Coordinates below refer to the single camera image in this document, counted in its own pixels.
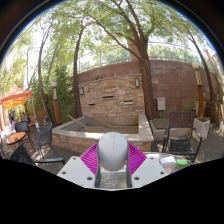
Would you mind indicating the black wall lamp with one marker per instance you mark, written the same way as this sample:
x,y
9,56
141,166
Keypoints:
x,y
137,82
81,91

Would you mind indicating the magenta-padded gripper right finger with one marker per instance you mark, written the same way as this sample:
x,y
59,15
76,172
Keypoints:
x,y
147,170

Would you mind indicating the wooden stick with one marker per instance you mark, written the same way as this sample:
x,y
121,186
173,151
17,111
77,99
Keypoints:
x,y
79,122

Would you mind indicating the black mesh chair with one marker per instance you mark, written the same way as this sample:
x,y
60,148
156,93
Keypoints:
x,y
45,135

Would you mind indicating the orange umbrella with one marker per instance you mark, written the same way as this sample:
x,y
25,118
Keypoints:
x,y
15,97

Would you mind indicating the large forked tree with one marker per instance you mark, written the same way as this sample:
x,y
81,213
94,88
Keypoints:
x,y
146,83

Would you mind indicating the person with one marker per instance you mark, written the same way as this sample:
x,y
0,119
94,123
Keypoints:
x,y
24,117
12,122

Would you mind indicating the small green object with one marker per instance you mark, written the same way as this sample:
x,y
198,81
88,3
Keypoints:
x,y
182,162

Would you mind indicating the small white packet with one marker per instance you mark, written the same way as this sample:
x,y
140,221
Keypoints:
x,y
167,160

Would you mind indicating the stone water basin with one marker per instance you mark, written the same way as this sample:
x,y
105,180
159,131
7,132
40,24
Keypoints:
x,y
76,135

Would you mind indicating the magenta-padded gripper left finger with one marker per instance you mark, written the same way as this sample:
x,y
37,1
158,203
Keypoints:
x,y
77,170

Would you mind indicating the long wooden planter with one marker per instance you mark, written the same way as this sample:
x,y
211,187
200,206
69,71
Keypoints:
x,y
215,113

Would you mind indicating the wooden lamp post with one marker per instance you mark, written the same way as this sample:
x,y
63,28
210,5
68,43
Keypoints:
x,y
56,106
199,90

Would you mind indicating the round wooden table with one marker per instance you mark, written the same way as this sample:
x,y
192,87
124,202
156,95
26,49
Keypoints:
x,y
16,137

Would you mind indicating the grey wall box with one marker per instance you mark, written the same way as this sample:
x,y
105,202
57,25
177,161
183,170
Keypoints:
x,y
161,104

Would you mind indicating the white computer mouse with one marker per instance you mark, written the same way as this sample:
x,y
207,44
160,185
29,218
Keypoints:
x,y
112,151

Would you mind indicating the slim straight tree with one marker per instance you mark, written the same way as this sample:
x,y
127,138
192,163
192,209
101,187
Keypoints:
x,y
205,66

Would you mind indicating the dark wooden-slat chair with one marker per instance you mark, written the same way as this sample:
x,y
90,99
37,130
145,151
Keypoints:
x,y
181,120

